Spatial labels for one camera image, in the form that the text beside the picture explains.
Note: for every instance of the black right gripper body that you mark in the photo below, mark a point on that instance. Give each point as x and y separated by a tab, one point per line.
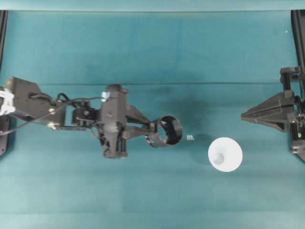
296	117

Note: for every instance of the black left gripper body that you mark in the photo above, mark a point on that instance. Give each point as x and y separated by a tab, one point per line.
112	122

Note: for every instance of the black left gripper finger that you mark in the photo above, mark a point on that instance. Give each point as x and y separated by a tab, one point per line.
134	116
134	131

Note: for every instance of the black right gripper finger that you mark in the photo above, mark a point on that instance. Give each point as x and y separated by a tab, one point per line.
277	122
272	105

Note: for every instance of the white paper cup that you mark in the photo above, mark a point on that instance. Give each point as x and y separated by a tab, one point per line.
225	154

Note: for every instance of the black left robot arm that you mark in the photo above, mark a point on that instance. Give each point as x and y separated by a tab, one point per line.
24	100

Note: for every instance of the small white paper scrap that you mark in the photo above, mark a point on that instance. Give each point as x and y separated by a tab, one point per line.
190	138

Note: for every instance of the black right table frame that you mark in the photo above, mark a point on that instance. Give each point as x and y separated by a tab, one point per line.
298	26

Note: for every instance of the black table frame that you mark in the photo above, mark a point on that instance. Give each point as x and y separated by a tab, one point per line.
298	26
3	26

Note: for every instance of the black left table frame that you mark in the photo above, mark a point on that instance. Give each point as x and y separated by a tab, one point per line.
3	26

